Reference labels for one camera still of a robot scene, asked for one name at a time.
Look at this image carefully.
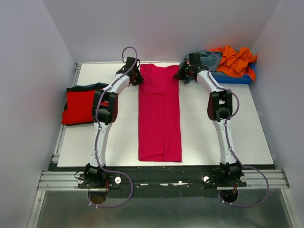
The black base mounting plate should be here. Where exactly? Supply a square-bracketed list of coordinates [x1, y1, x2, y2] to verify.
[74, 165, 247, 199]

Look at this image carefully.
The grey-blue t-shirt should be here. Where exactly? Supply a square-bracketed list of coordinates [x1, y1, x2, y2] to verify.
[179, 50, 222, 71]

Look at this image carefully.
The crimson pink t-shirt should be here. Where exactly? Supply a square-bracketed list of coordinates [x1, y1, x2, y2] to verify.
[138, 64, 182, 162]

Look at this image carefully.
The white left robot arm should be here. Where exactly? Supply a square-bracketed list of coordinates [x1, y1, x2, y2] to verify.
[84, 57, 143, 188]

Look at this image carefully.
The folded teal t-shirt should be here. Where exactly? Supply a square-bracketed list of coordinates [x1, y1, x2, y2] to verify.
[77, 82, 108, 88]

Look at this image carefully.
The folded red t-shirt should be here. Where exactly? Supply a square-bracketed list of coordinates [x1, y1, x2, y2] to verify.
[61, 89, 118, 125]

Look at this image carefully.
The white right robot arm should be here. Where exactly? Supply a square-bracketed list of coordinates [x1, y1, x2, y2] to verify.
[174, 52, 242, 186]

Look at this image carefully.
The orange t-shirt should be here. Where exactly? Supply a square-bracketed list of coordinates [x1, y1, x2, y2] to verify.
[211, 45, 257, 81]

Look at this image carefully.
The blue plastic bin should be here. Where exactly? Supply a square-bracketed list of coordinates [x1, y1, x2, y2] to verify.
[211, 71, 253, 85]

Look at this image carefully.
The aluminium extrusion rail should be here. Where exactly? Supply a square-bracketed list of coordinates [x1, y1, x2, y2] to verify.
[38, 170, 290, 191]

